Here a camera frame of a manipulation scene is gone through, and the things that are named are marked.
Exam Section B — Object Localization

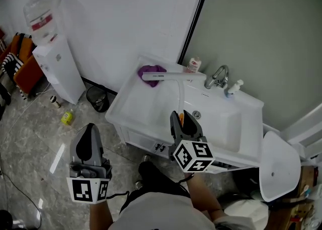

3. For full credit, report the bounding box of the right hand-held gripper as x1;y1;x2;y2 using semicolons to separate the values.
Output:
168;109;216;174

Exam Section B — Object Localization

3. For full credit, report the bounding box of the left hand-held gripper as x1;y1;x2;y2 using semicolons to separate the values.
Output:
66;122;113;204

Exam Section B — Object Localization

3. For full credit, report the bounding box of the white squeegee with orange handle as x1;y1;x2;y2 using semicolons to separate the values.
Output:
142;71;207;127

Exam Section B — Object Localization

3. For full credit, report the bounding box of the person's right forearm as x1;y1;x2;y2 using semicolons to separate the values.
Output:
186;172;223;221

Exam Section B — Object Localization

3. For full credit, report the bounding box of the person's left forearm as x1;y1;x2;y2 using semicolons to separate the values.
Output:
90;200;114;230

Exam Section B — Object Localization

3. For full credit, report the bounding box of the yellow bottle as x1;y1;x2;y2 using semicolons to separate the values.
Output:
61;109;74;126

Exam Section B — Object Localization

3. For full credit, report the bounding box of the white washbasin cabinet table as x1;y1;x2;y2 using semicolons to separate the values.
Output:
105;54;265;174

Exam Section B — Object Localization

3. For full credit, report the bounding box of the person's black trouser leg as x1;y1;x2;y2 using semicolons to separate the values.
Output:
138;161;192;199

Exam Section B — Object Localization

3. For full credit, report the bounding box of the black mesh wastebasket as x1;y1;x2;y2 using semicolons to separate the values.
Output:
86;86;110;113

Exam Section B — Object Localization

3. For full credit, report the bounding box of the chrome faucet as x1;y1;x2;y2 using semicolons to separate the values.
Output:
204;64;229;90

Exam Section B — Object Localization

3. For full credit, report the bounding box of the small dark drink can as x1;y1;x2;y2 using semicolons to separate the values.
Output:
49;95;61;109

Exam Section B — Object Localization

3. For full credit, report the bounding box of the white soap pump bottle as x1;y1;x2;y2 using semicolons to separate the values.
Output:
224;79;244;98

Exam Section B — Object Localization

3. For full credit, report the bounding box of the pink and white bottle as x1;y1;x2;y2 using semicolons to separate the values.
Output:
187;57;202;73

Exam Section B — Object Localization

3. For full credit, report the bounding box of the purple cloth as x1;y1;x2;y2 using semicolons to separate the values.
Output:
137;64;167;88

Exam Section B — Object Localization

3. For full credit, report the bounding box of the white water dispenser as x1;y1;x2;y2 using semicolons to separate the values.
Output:
32;34;86;106

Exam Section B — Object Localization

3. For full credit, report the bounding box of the person's light shirt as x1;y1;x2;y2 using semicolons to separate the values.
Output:
108;191;255;230

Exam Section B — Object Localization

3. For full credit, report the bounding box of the orange sofa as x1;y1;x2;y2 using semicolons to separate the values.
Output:
10;32;44;95

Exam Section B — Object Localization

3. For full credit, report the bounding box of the loose white ceramic basin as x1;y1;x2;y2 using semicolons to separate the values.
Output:
259;130;302;202

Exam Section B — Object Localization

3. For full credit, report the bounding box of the white bag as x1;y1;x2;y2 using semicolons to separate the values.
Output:
223;198;270;230

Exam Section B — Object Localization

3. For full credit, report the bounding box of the black and white striped cushion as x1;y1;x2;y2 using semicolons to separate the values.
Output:
1;52;25;76

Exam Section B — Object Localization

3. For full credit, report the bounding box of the cardboard box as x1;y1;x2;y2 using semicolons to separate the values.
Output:
281;166;315;203

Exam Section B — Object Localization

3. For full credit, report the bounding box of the clear water jug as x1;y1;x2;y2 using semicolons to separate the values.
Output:
23;0;59;46

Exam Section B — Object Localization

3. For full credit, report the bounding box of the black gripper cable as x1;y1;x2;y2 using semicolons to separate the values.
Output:
107;190;130;200

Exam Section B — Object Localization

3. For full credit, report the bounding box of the black floor cable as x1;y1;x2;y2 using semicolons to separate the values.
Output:
0;171;43;229

